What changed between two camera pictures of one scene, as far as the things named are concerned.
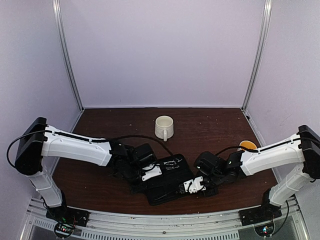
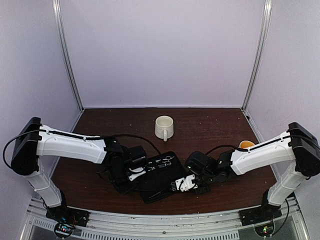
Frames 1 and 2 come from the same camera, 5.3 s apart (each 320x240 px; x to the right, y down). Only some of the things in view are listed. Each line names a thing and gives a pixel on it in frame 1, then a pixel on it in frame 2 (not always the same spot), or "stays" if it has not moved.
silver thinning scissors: [172, 164] → [165, 161]
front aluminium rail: [131, 225] stays
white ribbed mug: [164, 127] stays
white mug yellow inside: [248, 144] stays
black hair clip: [169, 195] → [160, 193]
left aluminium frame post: [58, 18] stays
